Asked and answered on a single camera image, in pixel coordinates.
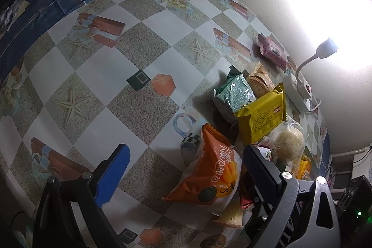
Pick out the tan snack packet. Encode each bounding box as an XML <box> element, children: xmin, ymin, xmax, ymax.
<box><xmin>246</xmin><ymin>62</ymin><xmax>275</xmax><ymax>99</ymax></box>

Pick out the orange pumpkin bread packet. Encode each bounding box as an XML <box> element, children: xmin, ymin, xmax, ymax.
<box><xmin>163</xmin><ymin>124</ymin><xmax>243</xmax><ymax>215</ymax></box>

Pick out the pale yellow jelly cup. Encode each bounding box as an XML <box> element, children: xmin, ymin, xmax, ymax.
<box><xmin>212</xmin><ymin>198</ymin><xmax>245</xmax><ymax>229</ymax></box>

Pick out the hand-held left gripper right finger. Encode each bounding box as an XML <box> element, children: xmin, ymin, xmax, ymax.
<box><xmin>242</xmin><ymin>145</ymin><xmax>340</xmax><ymax>248</ymax></box>

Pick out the green snack packet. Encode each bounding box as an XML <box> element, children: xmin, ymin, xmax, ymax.
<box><xmin>213</xmin><ymin>66</ymin><xmax>258</xmax><ymax>121</ymax></box>

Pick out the small green-edged snack packet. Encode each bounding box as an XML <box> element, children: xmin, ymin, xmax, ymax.
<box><xmin>256</xmin><ymin>145</ymin><xmax>274</xmax><ymax>161</ymax></box>

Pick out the white gooseneck lamp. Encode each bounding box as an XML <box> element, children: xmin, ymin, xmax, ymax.
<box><xmin>295</xmin><ymin>37</ymin><xmax>339</xmax><ymax>80</ymax></box>

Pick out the white power strip cable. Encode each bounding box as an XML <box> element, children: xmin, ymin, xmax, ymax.
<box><xmin>305</xmin><ymin>98</ymin><xmax>322</xmax><ymax>115</ymax></box>

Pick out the orange-yellow snack packet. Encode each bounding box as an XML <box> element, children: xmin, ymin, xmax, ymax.
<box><xmin>295</xmin><ymin>154</ymin><xmax>313</xmax><ymax>180</ymax></box>

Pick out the yellow snack packet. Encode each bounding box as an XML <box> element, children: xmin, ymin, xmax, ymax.
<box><xmin>234</xmin><ymin>83</ymin><xmax>287</xmax><ymax>145</ymax></box>

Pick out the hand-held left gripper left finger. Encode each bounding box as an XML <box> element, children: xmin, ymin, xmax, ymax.
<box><xmin>33</xmin><ymin>144</ymin><xmax>131</xmax><ymax>248</ymax></box>

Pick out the black electronic device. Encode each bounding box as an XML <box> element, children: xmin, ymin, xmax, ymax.
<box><xmin>334</xmin><ymin>175</ymin><xmax>372</xmax><ymax>237</ymax></box>

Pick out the clear packet with round bun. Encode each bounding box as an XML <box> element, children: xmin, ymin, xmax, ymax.
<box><xmin>262</xmin><ymin>116</ymin><xmax>306</xmax><ymax>167</ymax></box>

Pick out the pink snack packet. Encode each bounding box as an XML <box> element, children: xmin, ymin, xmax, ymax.
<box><xmin>257</xmin><ymin>33</ymin><xmax>291</xmax><ymax>68</ymax></box>

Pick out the white wall cable trunking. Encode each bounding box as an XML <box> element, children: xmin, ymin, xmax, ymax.
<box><xmin>331</xmin><ymin>146</ymin><xmax>372</xmax><ymax>158</ymax></box>

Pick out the white power strip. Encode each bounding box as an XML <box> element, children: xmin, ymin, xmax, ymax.
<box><xmin>282</xmin><ymin>74</ymin><xmax>313</xmax><ymax>112</ymax></box>

